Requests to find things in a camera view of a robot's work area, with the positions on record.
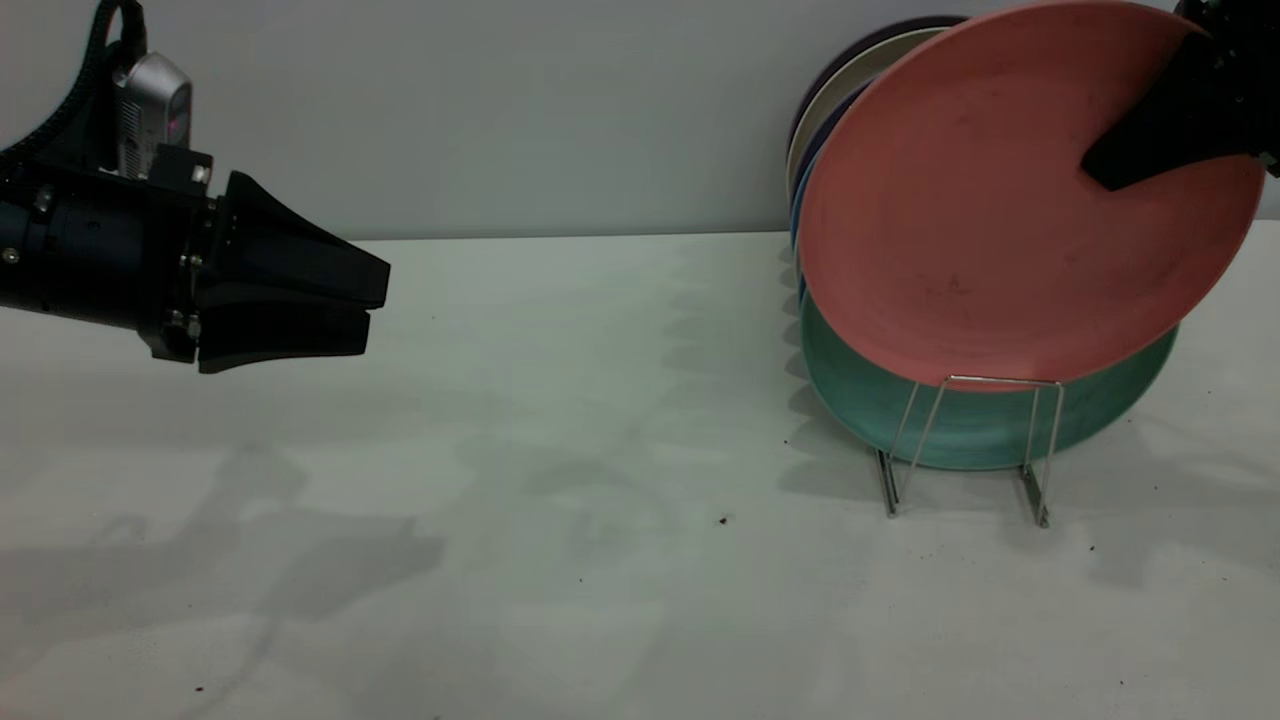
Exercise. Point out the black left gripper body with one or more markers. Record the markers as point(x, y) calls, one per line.
point(110, 255)

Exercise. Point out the green round plate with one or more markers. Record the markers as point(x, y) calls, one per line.
point(980, 430)

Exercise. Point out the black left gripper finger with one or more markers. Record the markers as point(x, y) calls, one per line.
point(300, 270)
point(280, 335)

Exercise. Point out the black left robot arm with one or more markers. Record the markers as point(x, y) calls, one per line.
point(20, 250)

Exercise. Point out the blue round plate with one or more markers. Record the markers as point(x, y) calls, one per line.
point(796, 215)

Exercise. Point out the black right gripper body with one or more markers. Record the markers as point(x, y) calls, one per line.
point(1262, 60)

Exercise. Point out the pink round plate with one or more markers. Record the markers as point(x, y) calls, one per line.
point(1000, 220)

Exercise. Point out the beige round plate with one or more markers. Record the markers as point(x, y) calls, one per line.
point(850, 90)

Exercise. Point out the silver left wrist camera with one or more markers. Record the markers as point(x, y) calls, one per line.
point(155, 110)

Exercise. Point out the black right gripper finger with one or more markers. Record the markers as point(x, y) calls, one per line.
point(1180, 120)

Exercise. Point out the black left camera bracket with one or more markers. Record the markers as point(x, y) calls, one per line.
point(180, 165)

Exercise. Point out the dark purple round plate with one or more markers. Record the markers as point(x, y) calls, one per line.
point(838, 125)
point(870, 42)

